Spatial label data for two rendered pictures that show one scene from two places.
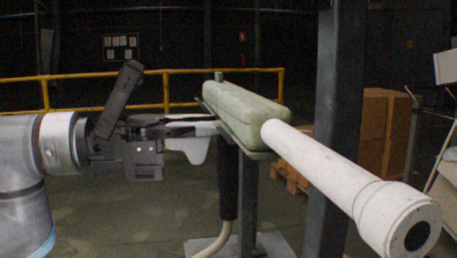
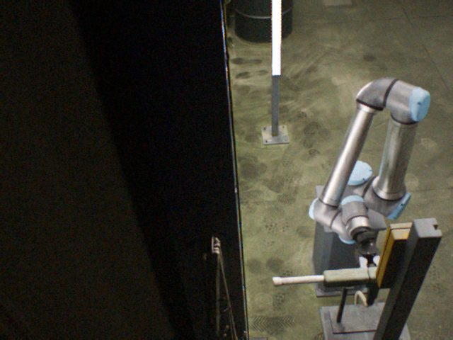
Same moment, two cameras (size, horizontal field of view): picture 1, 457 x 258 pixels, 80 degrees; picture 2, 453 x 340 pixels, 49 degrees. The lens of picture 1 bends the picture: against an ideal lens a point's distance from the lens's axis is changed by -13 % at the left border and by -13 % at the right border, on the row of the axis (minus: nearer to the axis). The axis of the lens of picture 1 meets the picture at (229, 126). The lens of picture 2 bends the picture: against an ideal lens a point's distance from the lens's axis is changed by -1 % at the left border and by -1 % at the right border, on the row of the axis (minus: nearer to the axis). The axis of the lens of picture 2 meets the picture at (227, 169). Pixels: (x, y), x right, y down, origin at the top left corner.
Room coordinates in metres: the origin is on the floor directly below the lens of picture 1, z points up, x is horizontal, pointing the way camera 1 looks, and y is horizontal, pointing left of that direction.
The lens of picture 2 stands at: (0.20, -1.00, 2.67)
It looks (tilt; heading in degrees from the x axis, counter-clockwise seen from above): 46 degrees down; 104
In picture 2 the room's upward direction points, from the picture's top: 5 degrees counter-clockwise
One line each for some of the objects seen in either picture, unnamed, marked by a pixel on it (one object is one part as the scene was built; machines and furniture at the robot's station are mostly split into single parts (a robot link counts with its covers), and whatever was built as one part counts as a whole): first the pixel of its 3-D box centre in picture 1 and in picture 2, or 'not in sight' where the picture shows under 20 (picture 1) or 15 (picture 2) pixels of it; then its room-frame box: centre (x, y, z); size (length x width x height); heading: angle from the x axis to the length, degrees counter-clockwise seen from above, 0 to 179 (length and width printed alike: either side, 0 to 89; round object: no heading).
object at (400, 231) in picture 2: not in sight; (404, 257); (0.48, -0.12, 1.42); 0.12 x 0.06 x 0.26; 12
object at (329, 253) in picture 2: not in sight; (342, 242); (0.40, 0.71, 0.32); 0.31 x 0.31 x 0.64; 12
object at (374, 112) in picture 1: (357, 114); not in sight; (2.56, -1.11, 0.69); 0.38 x 0.29 x 0.36; 104
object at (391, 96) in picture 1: (394, 113); not in sight; (2.63, -1.51, 0.69); 0.38 x 0.29 x 0.36; 108
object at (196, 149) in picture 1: (197, 144); (363, 271); (0.41, 0.04, 1.07); 0.09 x 0.03 x 0.06; 93
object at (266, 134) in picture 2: not in sight; (274, 134); (-0.11, 1.88, 0.01); 0.20 x 0.20 x 0.01; 12
